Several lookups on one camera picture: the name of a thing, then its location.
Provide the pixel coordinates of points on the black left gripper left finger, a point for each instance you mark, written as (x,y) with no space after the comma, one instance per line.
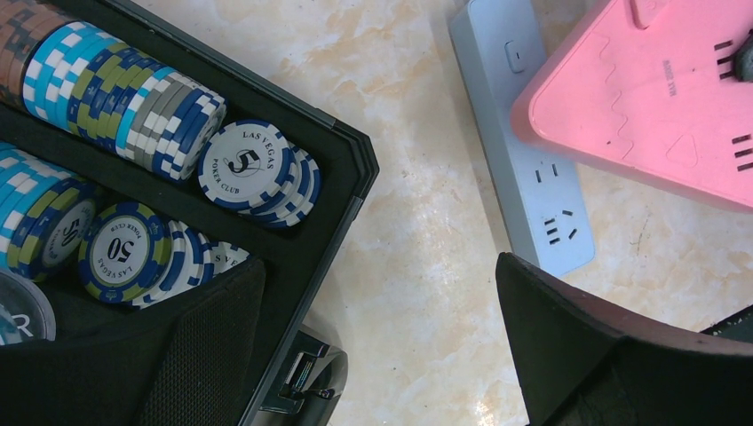
(180,362)

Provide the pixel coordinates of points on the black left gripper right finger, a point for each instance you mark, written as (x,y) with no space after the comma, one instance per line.
(581,360)

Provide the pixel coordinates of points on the pink triangular power strip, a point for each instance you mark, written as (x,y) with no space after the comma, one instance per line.
(647,90)

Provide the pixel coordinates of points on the black poker chip case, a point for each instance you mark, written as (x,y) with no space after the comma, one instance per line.
(53,184)

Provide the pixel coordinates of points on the blue green fifty chip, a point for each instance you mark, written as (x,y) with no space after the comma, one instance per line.
(124,252)

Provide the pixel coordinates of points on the white blue five chip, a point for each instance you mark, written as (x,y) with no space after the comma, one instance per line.
(245,165)

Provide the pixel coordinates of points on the poker chip stack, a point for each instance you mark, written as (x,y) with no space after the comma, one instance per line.
(79,78)

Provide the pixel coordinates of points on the light blue power strip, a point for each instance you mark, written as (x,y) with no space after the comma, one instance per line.
(499,49)

